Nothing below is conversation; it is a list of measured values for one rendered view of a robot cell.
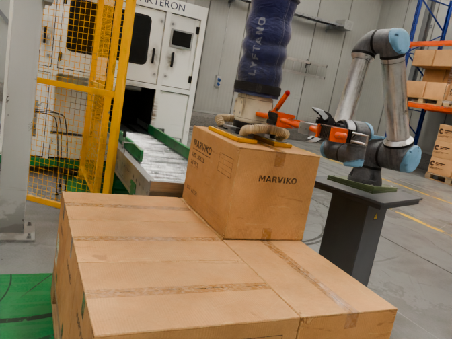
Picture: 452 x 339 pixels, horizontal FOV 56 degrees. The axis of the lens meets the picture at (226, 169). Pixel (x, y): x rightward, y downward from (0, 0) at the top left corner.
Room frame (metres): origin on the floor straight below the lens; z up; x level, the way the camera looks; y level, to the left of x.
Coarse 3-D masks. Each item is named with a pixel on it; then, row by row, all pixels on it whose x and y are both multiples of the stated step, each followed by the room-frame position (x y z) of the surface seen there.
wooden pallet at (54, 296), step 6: (54, 276) 1.89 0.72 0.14; (54, 282) 1.84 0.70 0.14; (54, 288) 1.82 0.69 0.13; (54, 294) 1.85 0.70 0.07; (54, 300) 1.86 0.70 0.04; (54, 306) 1.84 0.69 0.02; (54, 312) 1.79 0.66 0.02; (54, 318) 1.74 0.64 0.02; (54, 324) 1.70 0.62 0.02; (54, 330) 1.66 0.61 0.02; (60, 330) 1.49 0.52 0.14; (54, 336) 1.62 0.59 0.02; (60, 336) 1.46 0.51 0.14
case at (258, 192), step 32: (192, 160) 2.18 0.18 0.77; (224, 160) 1.83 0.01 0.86; (256, 160) 1.74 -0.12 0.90; (288, 160) 1.81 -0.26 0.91; (192, 192) 2.12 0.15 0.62; (224, 192) 1.78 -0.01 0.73; (256, 192) 1.76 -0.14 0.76; (288, 192) 1.82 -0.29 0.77; (224, 224) 1.73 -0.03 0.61; (256, 224) 1.77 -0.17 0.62; (288, 224) 1.84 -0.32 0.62
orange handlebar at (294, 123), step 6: (258, 114) 1.96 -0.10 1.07; (264, 114) 1.91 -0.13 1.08; (282, 120) 1.78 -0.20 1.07; (288, 120) 1.75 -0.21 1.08; (294, 120) 1.72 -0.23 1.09; (300, 120) 1.74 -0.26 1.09; (294, 126) 1.72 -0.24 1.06; (312, 126) 1.60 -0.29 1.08; (336, 132) 1.49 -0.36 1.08; (342, 138) 1.49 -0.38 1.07
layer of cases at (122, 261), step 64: (64, 192) 1.96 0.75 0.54; (64, 256) 1.62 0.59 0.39; (128, 256) 1.38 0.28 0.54; (192, 256) 1.47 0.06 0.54; (256, 256) 1.58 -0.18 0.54; (320, 256) 1.71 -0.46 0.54; (64, 320) 1.41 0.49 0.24; (128, 320) 0.99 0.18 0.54; (192, 320) 1.05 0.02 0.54; (256, 320) 1.11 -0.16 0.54; (320, 320) 1.20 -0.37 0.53; (384, 320) 1.32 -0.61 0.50
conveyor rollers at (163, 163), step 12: (108, 132) 4.18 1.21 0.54; (120, 144) 3.61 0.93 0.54; (144, 144) 3.80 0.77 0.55; (156, 144) 3.94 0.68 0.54; (132, 156) 3.13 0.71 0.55; (144, 156) 3.25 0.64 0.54; (156, 156) 3.30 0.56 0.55; (168, 156) 3.43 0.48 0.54; (180, 156) 3.49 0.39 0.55; (144, 168) 2.80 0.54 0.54; (156, 168) 2.85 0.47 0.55; (168, 168) 2.97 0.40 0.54; (180, 168) 3.01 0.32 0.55; (168, 180) 2.60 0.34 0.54; (180, 180) 2.64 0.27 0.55
